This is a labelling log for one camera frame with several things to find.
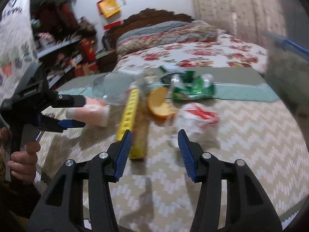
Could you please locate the yellow wall calendar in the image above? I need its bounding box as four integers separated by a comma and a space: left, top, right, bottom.
96, 0, 121, 18

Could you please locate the orange round snack piece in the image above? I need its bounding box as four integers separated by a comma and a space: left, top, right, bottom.
147, 87, 177, 119

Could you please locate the white red wrapper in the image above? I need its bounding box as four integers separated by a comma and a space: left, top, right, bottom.
171, 103, 220, 148

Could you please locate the clear storage bin blue lid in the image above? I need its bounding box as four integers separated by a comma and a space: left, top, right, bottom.
262, 31, 308, 114

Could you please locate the crushed green can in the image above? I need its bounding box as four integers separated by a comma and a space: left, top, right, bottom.
159, 66, 215, 101

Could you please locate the person's left hand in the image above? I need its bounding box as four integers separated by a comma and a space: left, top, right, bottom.
7, 141, 41, 184

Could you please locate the beige zigzag patterned blanket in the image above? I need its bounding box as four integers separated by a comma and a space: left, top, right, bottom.
37, 98, 308, 231

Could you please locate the floral bed sheet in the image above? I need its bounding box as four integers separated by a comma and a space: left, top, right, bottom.
113, 33, 268, 74

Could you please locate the yellow cardboard box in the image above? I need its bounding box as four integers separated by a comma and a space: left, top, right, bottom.
116, 88, 149, 161

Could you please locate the clear plastic bottle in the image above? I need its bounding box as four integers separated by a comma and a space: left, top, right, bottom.
92, 72, 148, 105

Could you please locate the dark wooden headboard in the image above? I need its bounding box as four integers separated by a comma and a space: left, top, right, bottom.
102, 9, 193, 49

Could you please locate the pink white cosmetic tube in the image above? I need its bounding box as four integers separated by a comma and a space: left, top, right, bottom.
65, 97, 110, 127

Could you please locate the folded patchwork quilt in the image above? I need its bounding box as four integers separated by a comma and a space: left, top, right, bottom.
116, 20, 218, 55

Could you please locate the patterned window curtain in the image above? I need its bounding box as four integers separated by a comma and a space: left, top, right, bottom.
192, 0, 286, 47

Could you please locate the cluttered dark shelf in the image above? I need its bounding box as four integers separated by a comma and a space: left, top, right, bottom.
30, 0, 97, 89

